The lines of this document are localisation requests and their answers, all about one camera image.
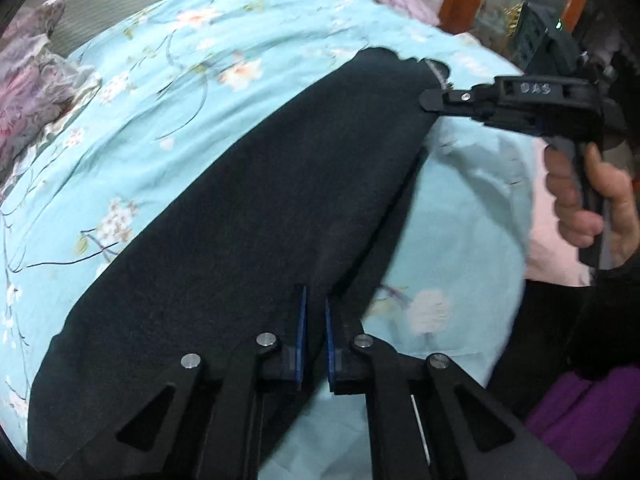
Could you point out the pink floral blanket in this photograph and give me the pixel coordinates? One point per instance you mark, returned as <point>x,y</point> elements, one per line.
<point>35,85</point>

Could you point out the person's right hand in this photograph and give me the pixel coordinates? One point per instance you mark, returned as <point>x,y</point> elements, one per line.
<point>567,200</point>

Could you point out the dark pants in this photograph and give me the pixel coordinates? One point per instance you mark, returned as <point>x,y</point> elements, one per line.
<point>260,200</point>

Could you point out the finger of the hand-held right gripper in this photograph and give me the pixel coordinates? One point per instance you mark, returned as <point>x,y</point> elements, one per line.
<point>515,122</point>
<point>452,100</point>

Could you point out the pale pink cloth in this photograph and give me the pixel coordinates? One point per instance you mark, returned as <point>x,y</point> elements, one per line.
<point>550,255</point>

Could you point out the person's purple clothing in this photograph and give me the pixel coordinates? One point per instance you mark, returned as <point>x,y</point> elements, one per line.
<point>585,425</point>

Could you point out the person's right forearm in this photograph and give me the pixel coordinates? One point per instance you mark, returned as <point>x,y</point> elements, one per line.
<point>565,320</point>

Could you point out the light blue floral bed sheet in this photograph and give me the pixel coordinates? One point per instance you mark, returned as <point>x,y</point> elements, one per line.
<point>165,90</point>

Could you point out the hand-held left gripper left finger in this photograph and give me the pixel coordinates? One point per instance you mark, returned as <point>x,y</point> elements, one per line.
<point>299,340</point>

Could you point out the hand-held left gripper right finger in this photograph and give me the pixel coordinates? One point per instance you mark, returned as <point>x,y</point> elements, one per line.
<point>329,352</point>

